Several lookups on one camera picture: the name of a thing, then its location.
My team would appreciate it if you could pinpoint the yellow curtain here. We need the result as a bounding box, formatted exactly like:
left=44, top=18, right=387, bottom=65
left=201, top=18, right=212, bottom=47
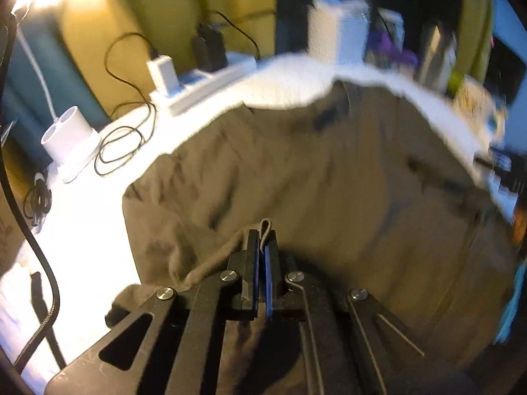
left=62, top=0, right=276, bottom=120

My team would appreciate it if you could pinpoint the steel thermos tumbler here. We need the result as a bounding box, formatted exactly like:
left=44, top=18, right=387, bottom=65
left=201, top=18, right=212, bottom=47
left=416, top=20, right=458, bottom=91

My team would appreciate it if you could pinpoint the coiled black cable bundle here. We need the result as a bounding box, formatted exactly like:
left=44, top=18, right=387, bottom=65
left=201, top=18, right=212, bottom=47
left=22, top=172, right=52, bottom=227

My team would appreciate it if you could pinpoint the black charger adapter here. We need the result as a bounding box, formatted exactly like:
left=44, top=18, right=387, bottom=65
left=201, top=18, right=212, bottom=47
left=191, top=25, right=228, bottom=70

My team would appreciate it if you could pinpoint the white mug with yellow print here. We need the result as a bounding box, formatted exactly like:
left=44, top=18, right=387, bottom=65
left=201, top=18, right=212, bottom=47
left=453, top=76, right=509, bottom=141

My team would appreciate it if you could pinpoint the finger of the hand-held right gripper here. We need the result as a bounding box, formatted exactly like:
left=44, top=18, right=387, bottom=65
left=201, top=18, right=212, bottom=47
left=473, top=150, right=527, bottom=194

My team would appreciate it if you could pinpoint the clear storage jar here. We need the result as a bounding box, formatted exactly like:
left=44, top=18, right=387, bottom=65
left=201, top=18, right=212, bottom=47
left=376, top=8, right=404, bottom=50

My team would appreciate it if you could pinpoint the white power strip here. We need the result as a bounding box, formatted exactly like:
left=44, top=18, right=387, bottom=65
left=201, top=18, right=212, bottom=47
left=149, top=51, right=259, bottom=117

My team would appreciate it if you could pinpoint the purple soft item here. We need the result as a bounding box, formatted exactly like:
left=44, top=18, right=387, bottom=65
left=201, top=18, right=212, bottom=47
left=366, top=31, right=418, bottom=68

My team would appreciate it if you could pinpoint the black charger cable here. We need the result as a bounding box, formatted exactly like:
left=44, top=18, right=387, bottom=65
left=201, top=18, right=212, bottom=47
left=94, top=33, right=159, bottom=177
left=206, top=10, right=261, bottom=60

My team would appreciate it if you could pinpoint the white charger adapter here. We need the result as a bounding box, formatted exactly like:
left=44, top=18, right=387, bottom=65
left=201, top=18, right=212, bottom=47
left=147, top=55, right=180, bottom=93

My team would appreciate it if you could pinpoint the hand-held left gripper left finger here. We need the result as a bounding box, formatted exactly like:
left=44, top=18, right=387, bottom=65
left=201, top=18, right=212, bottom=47
left=43, top=229, right=264, bottom=395

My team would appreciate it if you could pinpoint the white desk lamp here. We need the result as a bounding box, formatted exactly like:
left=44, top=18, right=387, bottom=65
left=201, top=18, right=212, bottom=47
left=10, top=0, right=101, bottom=182

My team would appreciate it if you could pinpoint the olive green curtain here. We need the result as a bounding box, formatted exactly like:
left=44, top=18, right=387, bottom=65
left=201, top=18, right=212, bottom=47
left=453, top=0, right=495, bottom=87

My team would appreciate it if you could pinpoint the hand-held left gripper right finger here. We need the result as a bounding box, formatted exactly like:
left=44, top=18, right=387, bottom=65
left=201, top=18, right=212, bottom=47
left=263, top=230, right=466, bottom=395

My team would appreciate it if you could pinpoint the white woven basket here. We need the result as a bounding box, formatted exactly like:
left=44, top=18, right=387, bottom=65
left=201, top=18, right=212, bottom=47
left=307, top=0, right=370, bottom=66

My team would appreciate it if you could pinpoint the black braided cable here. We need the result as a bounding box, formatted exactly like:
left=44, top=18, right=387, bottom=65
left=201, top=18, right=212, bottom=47
left=0, top=8, right=62, bottom=375

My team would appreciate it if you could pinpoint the olive green garment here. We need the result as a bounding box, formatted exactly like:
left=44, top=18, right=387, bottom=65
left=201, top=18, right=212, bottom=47
left=105, top=80, right=520, bottom=395

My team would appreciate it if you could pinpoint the dark teal curtain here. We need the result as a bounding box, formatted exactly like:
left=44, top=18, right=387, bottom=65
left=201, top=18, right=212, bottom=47
left=8, top=8, right=112, bottom=165

